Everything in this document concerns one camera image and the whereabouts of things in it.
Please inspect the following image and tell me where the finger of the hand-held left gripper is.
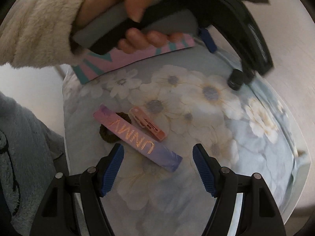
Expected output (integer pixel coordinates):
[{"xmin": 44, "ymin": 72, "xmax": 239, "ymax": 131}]
[
  {"xmin": 198, "ymin": 27, "xmax": 217, "ymax": 54},
  {"xmin": 242, "ymin": 63, "xmax": 257, "ymax": 85}
]

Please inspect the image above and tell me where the pink patterned cardboard box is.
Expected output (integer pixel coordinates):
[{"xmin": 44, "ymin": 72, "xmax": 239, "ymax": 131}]
[{"xmin": 71, "ymin": 33, "xmax": 196, "ymax": 85}]

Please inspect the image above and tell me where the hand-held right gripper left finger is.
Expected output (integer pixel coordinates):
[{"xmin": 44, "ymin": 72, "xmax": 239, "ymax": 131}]
[{"xmin": 30, "ymin": 143, "xmax": 125, "ymax": 236}]

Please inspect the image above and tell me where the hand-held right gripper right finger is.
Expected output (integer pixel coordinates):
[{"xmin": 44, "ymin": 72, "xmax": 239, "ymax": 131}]
[{"xmin": 192, "ymin": 143, "xmax": 287, "ymax": 236}]

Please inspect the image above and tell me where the person's left forearm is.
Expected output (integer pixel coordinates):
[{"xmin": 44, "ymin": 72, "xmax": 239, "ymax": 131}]
[{"xmin": 0, "ymin": 0, "xmax": 99, "ymax": 69}]

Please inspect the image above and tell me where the long pink purple box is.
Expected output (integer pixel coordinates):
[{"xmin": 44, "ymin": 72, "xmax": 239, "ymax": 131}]
[{"xmin": 93, "ymin": 104, "xmax": 183, "ymax": 172}]

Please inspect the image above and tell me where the dark brown hair tie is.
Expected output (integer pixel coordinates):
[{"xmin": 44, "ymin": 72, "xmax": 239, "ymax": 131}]
[{"xmin": 100, "ymin": 112, "xmax": 132, "ymax": 143}]

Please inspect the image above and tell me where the floral light blue cloth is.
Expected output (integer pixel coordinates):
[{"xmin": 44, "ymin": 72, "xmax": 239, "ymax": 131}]
[{"xmin": 63, "ymin": 45, "xmax": 299, "ymax": 236}]

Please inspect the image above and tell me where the pink hair clip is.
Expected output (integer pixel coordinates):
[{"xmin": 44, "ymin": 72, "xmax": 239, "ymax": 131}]
[{"xmin": 130, "ymin": 107, "xmax": 166, "ymax": 142}]

